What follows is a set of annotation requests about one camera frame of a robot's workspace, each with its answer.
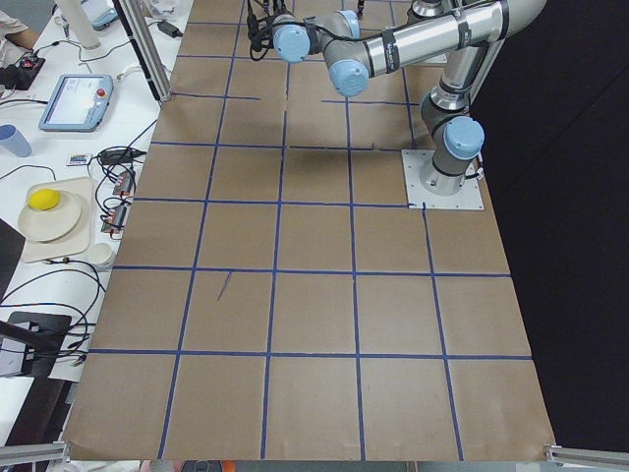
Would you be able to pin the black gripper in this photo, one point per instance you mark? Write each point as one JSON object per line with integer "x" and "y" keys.
{"x": 258, "y": 37}

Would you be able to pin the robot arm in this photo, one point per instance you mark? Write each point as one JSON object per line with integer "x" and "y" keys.
{"x": 464, "y": 31}

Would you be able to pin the black power adapter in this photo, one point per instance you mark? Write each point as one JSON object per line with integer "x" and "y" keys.
{"x": 169, "y": 29}

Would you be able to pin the relay module upper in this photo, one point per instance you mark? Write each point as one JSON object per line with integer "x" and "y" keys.
{"x": 125, "y": 183}

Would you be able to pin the relay module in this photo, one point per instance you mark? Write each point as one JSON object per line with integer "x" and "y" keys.
{"x": 113, "y": 221}
{"x": 125, "y": 183}

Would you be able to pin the teach pendant tablet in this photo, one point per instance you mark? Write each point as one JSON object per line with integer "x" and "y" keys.
{"x": 77, "y": 104}

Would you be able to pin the white cardboard tube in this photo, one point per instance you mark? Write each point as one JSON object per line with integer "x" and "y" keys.
{"x": 74, "y": 14}

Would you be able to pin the small colourful remote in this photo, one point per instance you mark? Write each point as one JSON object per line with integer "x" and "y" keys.
{"x": 81, "y": 159}

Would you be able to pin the relay module lower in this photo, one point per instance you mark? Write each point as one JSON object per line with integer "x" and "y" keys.
{"x": 113, "y": 221}

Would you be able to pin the white paper cup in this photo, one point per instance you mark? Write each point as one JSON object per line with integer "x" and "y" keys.
{"x": 101, "y": 256}

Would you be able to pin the beige tray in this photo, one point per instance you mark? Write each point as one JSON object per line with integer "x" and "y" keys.
{"x": 79, "y": 238}

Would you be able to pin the yellow ball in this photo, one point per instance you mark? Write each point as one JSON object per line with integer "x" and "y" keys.
{"x": 44, "y": 199}

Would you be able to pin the blue cup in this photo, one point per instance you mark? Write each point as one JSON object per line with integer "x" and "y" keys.
{"x": 12, "y": 140}

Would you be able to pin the beige plate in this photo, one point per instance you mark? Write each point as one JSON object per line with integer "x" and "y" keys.
{"x": 49, "y": 225}

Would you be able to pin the aluminium frame post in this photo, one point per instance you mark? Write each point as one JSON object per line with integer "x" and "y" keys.
{"x": 137, "y": 31}

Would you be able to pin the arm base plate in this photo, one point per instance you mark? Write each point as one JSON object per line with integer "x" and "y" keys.
{"x": 426, "y": 188}

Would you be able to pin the black box with cables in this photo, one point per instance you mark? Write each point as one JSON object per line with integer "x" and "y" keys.
{"x": 31, "y": 343}

